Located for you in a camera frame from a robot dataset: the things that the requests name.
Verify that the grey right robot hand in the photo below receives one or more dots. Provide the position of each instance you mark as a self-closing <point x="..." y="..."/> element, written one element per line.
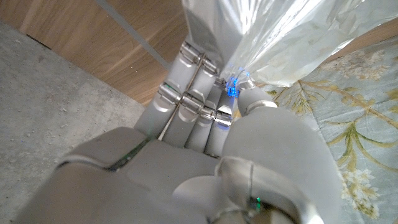
<point x="186" y="174"/>

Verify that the floral print fabric backdrop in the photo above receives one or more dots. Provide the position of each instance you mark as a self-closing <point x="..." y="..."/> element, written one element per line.
<point x="357" y="124"/>

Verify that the aluminum foil roll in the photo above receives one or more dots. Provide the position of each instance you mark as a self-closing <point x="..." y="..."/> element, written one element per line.
<point x="280" y="37"/>

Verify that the grey tape outline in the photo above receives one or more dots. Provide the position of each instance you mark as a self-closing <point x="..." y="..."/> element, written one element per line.
<point x="133" y="31"/>

